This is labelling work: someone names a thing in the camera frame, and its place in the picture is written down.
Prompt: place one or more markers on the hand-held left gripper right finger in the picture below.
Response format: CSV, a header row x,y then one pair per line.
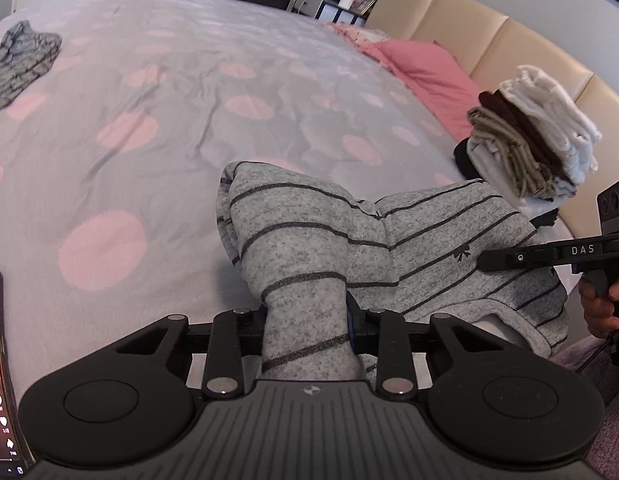
x,y
350,325

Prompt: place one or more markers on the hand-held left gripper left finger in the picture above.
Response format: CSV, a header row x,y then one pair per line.
x,y
254,330

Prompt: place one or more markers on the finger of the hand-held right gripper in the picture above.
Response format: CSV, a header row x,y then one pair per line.
x,y
534,257

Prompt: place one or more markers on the grey striped long-sleeve top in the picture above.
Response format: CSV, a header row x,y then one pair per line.
x,y
299,240

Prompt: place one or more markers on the person's right hand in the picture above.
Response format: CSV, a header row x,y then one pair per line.
x,y
597,310

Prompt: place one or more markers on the cream folded cloth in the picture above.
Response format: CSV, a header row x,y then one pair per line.
x,y
489,170

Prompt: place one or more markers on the beige striped folded cloth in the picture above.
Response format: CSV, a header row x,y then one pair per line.
x,y
509,155

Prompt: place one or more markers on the white folded cloth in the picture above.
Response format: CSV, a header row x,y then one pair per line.
x,y
554,115

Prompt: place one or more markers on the dark brown folded cloth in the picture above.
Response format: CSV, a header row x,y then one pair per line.
x,y
524,130

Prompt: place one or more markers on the beige padded headboard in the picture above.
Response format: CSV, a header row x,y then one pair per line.
x,y
514,45

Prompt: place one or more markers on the pink polka dot bed sheet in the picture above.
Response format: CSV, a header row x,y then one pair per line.
x,y
189,135

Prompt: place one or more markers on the plain pink pillow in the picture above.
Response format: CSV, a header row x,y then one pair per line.
x,y
429,75

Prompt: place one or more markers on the smartphone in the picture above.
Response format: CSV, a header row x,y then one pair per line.
x,y
4,360

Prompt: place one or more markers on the light pink patterned pillow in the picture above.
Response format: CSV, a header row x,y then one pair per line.
x,y
354,35

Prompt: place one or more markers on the white bedside shelf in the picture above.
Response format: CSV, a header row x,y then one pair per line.
x,y
314,7

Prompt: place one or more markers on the grey striped pants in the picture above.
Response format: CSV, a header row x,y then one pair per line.
x,y
19,60

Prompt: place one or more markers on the picture frame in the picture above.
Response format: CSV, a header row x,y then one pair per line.
x,y
364,4

